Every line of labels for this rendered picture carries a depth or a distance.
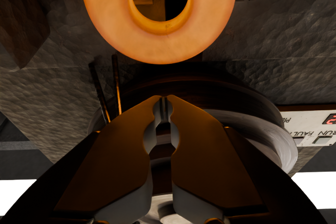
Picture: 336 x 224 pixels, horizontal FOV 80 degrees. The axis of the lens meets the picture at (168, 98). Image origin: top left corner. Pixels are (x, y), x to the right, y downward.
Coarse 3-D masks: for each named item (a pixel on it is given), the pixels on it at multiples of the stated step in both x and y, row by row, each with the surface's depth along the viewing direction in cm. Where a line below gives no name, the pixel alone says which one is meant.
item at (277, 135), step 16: (144, 96) 35; (176, 96) 33; (192, 96) 33; (208, 96) 33; (224, 96) 33; (240, 96) 35; (112, 112) 37; (208, 112) 30; (224, 112) 30; (240, 112) 30; (256, 112) 34; (272, 112) 40; (96, 128) 39; (240, 128) 33; (256, 128) 33; (272, 128) 33; (272, 144) 37; (288, 144) 37; (288, 160) 42
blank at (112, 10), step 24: (96, 0) 21; (120, 0) 21; (192, 0) 21; (216, 0) 21; (96, 24) 22; (120, 24) 22; (144, 24) 24; (168, 24) 24; (192, 24) 23; (216, 24) 23; (120, 48) 25; (144, 48) 25; (168, 48) 25; (192, 48) 25
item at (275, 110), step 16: (144, 80) 42; (160, 80) 35; (176, 80) 34; (192, 80) 34; (208, 80) 34; (224, 80) 35; (240, 80) 46; (128, 96) 37; (256, 96) 37; (96, 112) 40
